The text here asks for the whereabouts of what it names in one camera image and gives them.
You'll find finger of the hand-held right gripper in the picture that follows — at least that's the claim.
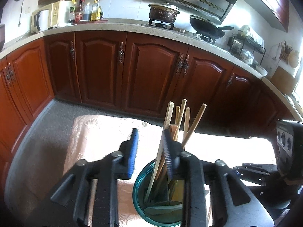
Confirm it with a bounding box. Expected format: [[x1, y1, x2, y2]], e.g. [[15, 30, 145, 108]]
[[233, 167, 271, 185], [243, 163, 278, 171]]

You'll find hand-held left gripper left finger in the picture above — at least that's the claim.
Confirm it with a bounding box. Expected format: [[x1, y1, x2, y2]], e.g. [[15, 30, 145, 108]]
[[50, 128, 139, 227]]

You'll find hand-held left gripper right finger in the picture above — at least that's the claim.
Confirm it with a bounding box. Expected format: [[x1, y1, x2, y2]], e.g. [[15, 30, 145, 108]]
[[162, 126, 275, 227]]

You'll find floral cup with teal rim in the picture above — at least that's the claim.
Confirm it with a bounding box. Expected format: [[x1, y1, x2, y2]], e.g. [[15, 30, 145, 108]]
[[132, 159, 190, 220]]

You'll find white ceramic spoon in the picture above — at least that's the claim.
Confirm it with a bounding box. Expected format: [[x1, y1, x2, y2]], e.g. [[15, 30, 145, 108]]
[[144, 201, 183, 218]]

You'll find quilted pale tablecloth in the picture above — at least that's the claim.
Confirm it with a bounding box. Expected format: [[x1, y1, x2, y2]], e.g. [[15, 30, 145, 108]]
[[63, 115, 278, 227]]

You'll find wooden cutting board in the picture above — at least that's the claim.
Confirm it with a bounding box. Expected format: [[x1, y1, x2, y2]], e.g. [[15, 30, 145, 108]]
[[270, 66, 299, 95]]

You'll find dark wooden base cabinet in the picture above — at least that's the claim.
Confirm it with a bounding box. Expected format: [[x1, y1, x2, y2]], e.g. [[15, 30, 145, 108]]
[[0, 31, 303, 171]]

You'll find floral ceramic bowl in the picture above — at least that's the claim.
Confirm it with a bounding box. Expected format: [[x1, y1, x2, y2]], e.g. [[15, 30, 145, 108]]
[[240, 49, 255, 65]]

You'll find gas stove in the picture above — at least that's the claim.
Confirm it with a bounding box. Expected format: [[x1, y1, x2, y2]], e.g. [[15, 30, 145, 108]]
[[141, 20, 217, 44]]

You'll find black wok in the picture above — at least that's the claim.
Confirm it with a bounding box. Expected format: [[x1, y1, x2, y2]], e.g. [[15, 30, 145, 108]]
[[189, 15, 235, 39]]

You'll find speckled stone countertop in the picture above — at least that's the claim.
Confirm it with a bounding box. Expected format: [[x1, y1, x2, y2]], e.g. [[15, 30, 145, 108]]
[[0, 19, 303, 123]]

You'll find lidded cooking pot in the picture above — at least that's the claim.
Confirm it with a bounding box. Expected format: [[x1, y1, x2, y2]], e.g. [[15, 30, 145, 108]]
[[148, 2, 181, 25]]

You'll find yellow oil bottle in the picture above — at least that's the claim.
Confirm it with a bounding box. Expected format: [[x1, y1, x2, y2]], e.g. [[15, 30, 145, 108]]
[[91, 0, 101, 21]]

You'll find dark sauce bottle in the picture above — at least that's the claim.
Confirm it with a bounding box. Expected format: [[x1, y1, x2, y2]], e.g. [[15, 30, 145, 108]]
[[83, 2, 91, 21]]

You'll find dark bottle red label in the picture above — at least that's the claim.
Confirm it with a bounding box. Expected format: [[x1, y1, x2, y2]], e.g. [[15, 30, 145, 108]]
[[75, 0, 85, 23]]

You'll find dark bottle yellow cap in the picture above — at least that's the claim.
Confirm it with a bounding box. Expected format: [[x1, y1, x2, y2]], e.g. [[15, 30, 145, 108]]
[[69, 0, 77, 24]]

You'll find white paper roll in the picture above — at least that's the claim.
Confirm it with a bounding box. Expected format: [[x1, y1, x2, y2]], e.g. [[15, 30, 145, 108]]
[[60, 0, 73, 24]]

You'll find cream microwave oven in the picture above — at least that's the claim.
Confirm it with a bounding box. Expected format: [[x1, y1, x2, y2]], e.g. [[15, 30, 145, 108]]
[[31, 2, 62, 33]]

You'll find wall-mounted chopstick holder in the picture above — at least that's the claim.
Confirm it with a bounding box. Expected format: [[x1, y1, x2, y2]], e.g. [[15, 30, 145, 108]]
[[279, 40, 294, 64]]

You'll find black wire dish rack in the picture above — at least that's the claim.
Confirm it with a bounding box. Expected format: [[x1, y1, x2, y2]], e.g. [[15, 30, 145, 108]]
[[227, 25, 267, 64]]

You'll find dark wooden wall cabinet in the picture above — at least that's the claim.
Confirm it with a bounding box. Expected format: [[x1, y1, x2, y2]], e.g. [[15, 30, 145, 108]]
[[244, 0, 290, 32]]

